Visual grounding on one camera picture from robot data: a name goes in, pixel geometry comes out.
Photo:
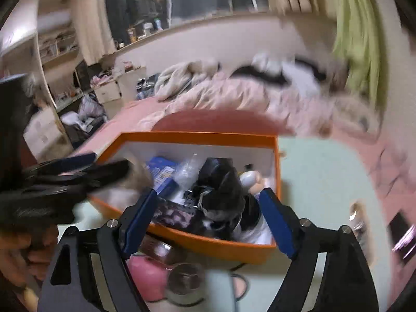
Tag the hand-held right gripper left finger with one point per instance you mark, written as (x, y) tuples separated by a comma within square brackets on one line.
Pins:
[(139, 224)]

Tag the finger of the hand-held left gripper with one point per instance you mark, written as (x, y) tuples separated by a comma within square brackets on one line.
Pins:
[(68, 164), (104, 174)]

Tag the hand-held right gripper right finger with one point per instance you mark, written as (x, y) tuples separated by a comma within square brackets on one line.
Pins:
[(278, 224)]

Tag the brown carton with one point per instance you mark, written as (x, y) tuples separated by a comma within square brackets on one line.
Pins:
[(175, 216)]

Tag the blue tissue pack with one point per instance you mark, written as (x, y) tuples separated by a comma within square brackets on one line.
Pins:
[(162, 175)]

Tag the orange storage box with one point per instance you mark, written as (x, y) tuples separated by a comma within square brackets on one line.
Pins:
[(195, 242)]

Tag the black lace cloth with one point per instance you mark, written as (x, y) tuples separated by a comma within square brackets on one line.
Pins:
[(221, 185)]

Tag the clear bubble wrap bundle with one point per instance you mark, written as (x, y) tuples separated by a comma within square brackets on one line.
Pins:
[(188, 172)]

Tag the person's left hand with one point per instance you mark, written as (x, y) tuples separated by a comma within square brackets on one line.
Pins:
[(29, 260)]

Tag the white drawer cabinet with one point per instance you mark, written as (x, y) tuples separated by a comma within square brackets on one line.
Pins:
[(42, 133)]

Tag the brown blurred object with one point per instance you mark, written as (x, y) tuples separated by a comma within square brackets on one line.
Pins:
[(162, 248)]

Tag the pink dotted object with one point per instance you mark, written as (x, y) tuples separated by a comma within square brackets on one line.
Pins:
[(146, 276)]

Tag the grey plastic bag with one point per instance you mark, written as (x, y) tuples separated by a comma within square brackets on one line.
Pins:
[(91, 109)]

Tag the round metal tin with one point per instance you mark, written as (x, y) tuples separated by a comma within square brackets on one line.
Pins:
[(187, 282)]

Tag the small white drawer unit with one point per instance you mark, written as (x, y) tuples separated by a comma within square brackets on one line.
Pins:
[(110, 89)]

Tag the white bookshelf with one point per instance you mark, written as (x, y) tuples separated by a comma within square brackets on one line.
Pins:
[(58, 48)]

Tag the pink printed bed sheet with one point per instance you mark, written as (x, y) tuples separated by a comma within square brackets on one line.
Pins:
[(227, 120)]

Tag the white fleece garment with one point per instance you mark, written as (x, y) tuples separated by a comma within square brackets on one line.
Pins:
[(182, 78)]

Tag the black phone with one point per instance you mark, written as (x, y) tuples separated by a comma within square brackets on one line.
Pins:
[(401, 234)]

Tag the white jar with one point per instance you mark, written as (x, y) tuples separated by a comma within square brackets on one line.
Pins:
[(148, 29)]

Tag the pile of clothes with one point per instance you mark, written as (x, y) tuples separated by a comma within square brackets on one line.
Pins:
[(292, 71)]

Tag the white bottle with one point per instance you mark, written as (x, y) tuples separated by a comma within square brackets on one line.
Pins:
[(159, 24)]

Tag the green curtain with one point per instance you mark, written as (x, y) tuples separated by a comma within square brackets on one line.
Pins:
[(357, 39)]

